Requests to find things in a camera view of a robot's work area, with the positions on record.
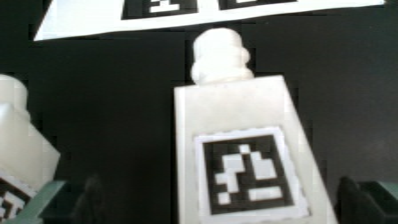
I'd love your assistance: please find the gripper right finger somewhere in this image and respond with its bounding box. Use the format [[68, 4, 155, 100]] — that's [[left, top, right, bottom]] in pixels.
[[335, 177, 398, 224]]

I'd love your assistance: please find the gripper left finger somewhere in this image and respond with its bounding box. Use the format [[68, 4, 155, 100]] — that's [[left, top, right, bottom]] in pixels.
[[17, 176, 107, 224]]

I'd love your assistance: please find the white stool leg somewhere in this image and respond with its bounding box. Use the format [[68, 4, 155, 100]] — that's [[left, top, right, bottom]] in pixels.
[[0, 74, 61, 223], [175, 28, 338, 224]]

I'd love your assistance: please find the white marker sheet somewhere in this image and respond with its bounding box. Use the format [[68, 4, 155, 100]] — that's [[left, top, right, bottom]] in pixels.
[[34, 0, 386, 41]]

